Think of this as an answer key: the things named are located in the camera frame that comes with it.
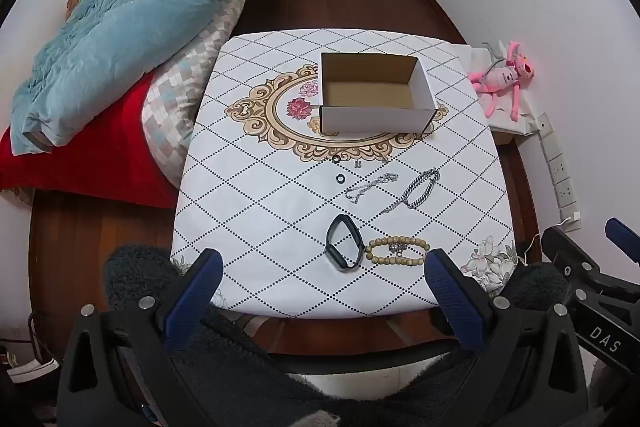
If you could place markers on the person's dark fleece pants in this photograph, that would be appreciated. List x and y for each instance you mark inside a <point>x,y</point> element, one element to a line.
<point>250,372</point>

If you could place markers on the blue quilt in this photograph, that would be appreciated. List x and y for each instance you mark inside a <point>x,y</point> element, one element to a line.
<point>125,32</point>

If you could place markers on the white charger plug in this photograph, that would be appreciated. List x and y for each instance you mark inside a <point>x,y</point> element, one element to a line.
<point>575,217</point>

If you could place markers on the white wall socket strip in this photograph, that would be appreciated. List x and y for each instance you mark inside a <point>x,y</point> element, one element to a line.
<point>559,168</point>

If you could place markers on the white cardboard box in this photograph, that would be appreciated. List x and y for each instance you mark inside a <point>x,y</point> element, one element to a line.
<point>370,119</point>

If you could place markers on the pink plush toy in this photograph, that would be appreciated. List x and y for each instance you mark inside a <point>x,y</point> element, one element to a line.
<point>502,78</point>

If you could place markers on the black wristband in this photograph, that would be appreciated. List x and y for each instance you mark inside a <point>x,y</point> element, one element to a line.
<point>332,255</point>

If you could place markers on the red blanket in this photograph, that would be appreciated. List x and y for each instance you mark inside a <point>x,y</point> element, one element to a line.
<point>100,157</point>

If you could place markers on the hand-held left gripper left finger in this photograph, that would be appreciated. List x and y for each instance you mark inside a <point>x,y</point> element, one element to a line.
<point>197,292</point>

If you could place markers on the white diamond pattern tablecloth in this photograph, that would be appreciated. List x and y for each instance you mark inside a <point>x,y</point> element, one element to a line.
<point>280,232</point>

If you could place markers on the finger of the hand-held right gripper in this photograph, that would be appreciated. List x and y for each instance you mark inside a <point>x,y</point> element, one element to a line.
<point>565,249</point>
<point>622,239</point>

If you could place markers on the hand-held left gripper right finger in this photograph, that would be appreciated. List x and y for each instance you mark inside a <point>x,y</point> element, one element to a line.
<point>457,302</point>

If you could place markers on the small silver charm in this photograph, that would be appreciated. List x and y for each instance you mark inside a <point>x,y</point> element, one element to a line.
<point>397,248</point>

